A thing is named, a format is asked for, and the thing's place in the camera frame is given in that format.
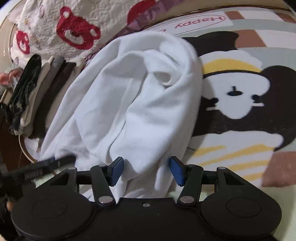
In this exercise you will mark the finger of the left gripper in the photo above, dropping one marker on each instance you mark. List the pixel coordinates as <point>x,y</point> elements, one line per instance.
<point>41,168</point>

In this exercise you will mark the panda cartoon blanket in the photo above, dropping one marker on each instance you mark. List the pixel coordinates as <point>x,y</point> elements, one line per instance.
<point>246,118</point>

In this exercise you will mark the white t-shirt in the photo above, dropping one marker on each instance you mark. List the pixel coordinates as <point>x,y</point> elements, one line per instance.
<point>137,99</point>

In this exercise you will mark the folded black garment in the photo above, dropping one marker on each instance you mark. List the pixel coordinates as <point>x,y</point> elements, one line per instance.
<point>20,97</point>

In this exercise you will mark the white quilt red bears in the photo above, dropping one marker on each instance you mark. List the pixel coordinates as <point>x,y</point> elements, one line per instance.
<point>75,28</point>

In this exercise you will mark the bedside clutter items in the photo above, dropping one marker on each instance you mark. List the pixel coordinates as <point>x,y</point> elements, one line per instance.
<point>10,78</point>

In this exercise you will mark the folded dark brown garment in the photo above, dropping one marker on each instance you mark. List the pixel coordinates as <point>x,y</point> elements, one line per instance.
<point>48,99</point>

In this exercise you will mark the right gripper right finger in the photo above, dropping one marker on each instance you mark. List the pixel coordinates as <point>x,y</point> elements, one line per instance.
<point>189,177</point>

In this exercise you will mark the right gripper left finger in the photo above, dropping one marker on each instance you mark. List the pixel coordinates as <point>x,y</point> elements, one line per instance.
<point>103,177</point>

